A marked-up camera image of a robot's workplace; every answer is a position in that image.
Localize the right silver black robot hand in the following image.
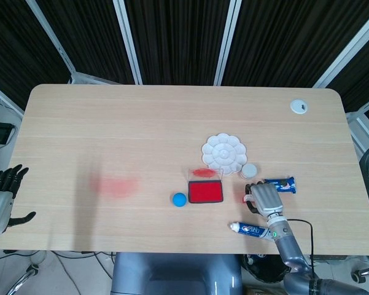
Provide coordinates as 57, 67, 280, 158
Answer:
244, 181, 285, 218

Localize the blue Oreo cookie packet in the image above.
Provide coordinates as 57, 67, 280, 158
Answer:
263, 177, 297, 194

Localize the small white round lid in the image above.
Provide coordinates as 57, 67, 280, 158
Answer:
241, 163, 258, 179

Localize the blue Crest toothpaste tube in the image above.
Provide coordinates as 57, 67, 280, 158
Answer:
228, 222, 274, 242

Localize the red ink pad clear lid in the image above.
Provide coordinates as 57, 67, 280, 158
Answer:
185, 167, 225, 205

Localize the white flower paint palette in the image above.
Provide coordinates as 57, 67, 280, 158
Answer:
201, 133, 248, 176

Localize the chrome chair base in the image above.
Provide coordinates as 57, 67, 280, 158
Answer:
10, 264, 39, 295

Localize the black waste bin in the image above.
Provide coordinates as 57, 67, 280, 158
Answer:
242, 254, 291, 283

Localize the blue ball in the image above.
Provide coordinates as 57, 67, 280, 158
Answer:
172, 192, 187, 207

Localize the grey blue robot torso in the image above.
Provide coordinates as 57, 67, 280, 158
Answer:
110, 252, 243, 295

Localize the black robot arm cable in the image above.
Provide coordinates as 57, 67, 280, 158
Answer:
287, 218, 316, 277

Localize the white table cable grommet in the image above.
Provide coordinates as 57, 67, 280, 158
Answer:
290, 98, 309, 115

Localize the white partition frame post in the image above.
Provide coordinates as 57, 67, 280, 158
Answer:
214, 0, 244, 86
311, 12, 369, 89
112, 0, 144, 85
0, 79, 25, 117
345, 93, 369, 152
26, 0, 80, 84

